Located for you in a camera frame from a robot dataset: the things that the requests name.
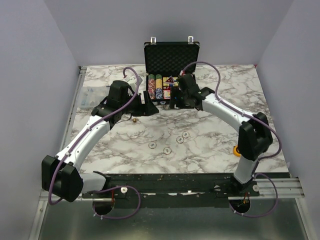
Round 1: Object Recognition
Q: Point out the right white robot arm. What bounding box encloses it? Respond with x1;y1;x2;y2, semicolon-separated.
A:
170;74;273;196

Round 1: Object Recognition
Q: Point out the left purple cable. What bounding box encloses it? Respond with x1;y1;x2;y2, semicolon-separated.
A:
48;66;142;221

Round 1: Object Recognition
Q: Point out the aluminium extrusion frame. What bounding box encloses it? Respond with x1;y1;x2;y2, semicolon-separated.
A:
38;64;310;240

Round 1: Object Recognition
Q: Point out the white red chip bottom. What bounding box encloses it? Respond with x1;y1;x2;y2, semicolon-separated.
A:
163;147;172;155

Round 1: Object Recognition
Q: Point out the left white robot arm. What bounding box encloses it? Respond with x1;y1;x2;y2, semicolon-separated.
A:
41;80;159;202

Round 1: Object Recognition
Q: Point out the black poker chip case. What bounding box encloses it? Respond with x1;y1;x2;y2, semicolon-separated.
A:
144;36;200;109

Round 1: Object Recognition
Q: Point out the white red chip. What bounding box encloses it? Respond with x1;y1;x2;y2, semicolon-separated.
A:
182;131;190;139
148;141;157;149
163;147;172;155
176;136;184;144

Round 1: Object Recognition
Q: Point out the yellow black tape measure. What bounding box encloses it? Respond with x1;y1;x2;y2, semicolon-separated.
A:
233;145;241;157

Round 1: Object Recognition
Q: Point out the clear plastic organizer box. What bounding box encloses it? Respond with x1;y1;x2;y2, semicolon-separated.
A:
78;86;110;109

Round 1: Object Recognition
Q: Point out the purple cable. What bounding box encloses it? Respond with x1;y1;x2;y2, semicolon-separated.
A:
48;66;142;221
179;61;283;218

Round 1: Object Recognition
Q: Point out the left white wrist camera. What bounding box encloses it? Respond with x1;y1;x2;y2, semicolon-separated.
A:
124;75;143;94

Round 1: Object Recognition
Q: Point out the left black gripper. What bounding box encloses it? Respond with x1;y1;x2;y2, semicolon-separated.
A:
120;91;159;117

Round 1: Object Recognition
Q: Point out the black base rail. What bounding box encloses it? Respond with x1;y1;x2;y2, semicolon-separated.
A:
82;173;260;209

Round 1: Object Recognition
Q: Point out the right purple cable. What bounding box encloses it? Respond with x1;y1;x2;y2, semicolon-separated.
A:
179;61;283;218

